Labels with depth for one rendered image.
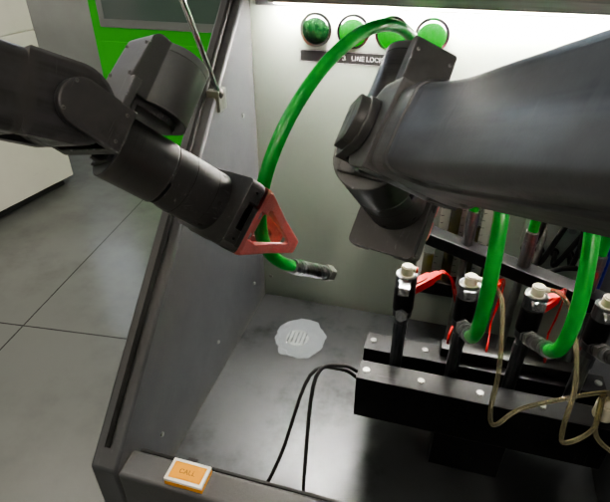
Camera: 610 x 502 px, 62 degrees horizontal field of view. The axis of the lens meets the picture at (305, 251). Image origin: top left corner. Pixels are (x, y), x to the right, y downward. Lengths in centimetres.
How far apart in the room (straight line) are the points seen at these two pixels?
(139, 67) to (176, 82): 3
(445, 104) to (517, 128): 8
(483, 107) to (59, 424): 201
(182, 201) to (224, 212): 4
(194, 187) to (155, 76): 10
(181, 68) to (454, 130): 29
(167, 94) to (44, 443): 176
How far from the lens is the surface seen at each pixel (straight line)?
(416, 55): 42
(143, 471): 72
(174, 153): 45
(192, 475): 69
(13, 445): 214
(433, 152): 24
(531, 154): 17
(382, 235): 49
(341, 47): 55
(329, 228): 100
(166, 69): 46
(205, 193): 45
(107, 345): 237
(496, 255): 49
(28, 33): 358
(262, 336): 103
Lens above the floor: 153
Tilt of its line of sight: 33 degrees down
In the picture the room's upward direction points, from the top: straight up
